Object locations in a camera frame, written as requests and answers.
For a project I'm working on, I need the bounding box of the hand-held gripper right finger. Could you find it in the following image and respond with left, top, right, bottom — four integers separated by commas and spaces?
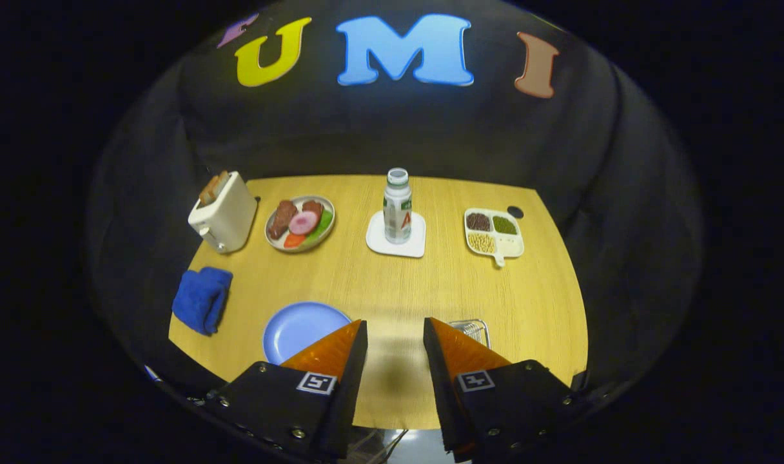
423, 317, 589, 463

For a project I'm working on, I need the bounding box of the metal wire rack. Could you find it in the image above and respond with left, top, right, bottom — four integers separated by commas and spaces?
448, 319, 491, 349

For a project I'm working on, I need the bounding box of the oval beige food dish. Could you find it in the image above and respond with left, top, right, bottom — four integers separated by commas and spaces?
264, 195, 336, 253

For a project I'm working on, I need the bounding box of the white divided condiment dish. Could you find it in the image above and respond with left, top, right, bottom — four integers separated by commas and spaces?
464, 208, 525, 267

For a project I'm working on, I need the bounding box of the folded blue cloth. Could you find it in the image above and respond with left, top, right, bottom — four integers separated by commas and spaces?
171, 267, 233, 336

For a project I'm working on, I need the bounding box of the white toaster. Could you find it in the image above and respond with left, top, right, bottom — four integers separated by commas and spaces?
188, 171, 259, 254

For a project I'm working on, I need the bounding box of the green lettuce leaf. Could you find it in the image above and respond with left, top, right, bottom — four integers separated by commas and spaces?
305, 209, 334, 244

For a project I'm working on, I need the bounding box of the pink ham slice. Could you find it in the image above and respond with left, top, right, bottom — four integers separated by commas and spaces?
289, 211, 319, 236

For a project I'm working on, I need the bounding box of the white drink bottle green label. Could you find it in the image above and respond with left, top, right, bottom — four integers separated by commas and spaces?
383, 168, 413, 244

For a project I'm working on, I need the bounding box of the white square coaster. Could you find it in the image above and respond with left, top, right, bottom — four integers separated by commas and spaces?
366, 211, 427, 258

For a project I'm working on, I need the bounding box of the large brown steak piece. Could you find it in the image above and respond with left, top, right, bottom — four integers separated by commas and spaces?
268, 200, 298, 240

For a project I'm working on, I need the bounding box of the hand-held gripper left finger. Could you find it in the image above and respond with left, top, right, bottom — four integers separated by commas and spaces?
205, 319, 369, 461

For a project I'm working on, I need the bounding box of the round blue plate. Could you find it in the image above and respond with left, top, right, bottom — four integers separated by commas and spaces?
262, 302, 353, 365

